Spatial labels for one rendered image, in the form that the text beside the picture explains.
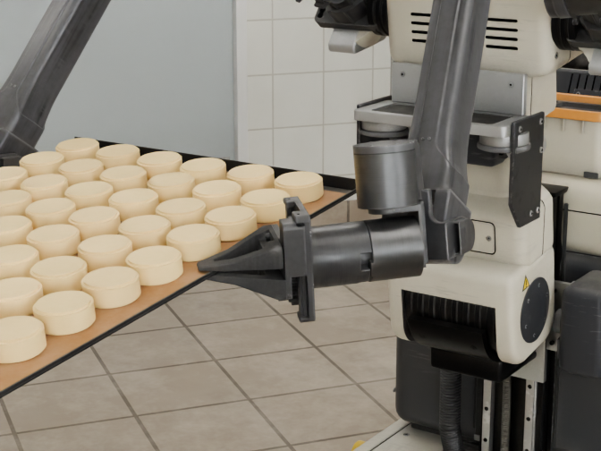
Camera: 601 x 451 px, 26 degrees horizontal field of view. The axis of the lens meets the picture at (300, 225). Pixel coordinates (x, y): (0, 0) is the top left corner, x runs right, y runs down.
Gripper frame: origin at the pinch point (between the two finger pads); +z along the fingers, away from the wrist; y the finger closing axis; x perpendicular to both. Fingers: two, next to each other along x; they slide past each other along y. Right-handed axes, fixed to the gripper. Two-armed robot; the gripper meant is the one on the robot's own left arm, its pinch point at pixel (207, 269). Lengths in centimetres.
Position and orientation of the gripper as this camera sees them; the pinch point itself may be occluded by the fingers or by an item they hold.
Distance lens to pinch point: 117.8
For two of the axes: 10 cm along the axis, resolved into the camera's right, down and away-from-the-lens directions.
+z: -9.8, 1.1, -1.6
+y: 0.5, 9.4, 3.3
